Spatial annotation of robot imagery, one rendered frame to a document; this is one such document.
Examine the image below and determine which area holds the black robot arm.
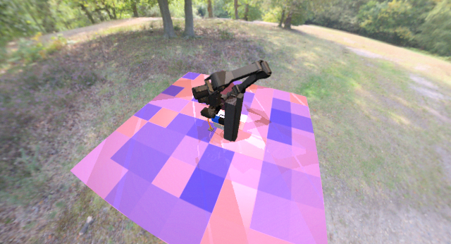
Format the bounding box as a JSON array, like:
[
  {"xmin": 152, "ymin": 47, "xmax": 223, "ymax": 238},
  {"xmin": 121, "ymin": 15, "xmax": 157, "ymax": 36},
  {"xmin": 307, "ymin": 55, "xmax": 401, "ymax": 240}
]
[{"xmin": 192, "ymin": 60, "xmax": 271, "ymax": 105}]

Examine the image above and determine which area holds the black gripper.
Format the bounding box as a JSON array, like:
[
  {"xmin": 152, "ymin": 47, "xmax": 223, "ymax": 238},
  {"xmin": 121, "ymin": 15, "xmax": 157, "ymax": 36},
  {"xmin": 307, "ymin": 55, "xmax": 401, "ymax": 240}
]
[{"xmin": 200, "ymin": 93, "xmax": 227, "ymax": 119}]

